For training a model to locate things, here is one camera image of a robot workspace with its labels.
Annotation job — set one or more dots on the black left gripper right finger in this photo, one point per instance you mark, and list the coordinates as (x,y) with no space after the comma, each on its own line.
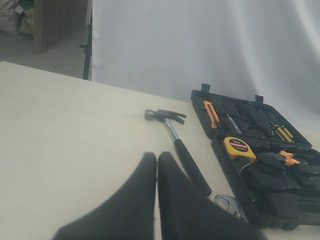
(187,214)

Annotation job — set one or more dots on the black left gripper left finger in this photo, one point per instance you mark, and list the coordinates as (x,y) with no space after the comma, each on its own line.
(127,215)

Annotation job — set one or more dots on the claw hammer black grip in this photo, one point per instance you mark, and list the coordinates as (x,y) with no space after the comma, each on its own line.
(186,159)

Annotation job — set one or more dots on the adjustable wrench black handle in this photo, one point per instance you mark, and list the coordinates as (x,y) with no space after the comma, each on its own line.
(231,206)

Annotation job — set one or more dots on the black plastic tool case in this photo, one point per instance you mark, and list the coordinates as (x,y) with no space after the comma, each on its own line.
(272,195)

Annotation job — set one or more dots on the yellow tape measure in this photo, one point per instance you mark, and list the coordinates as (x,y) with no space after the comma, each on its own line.
(236,147)

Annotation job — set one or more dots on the orange utility knife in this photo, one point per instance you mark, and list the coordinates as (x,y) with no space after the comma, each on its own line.
(215,121)

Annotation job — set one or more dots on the clear voltage tester screwdriver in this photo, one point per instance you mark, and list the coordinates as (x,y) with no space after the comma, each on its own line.
(234,124)

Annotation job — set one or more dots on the long yellow black screwdriver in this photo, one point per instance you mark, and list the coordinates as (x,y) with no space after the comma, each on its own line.
(281,131)

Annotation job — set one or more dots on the black backdrop stand pole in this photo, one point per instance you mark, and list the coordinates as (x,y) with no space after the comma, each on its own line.
(87,49)

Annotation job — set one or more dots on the white backdrop cloth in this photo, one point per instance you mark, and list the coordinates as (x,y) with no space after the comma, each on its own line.
(241,48)

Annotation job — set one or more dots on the white sack in background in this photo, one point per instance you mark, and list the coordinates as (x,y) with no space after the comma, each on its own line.
(10,16)

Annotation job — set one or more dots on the orange handled pliers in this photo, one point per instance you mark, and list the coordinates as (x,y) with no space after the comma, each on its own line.
(285,157)

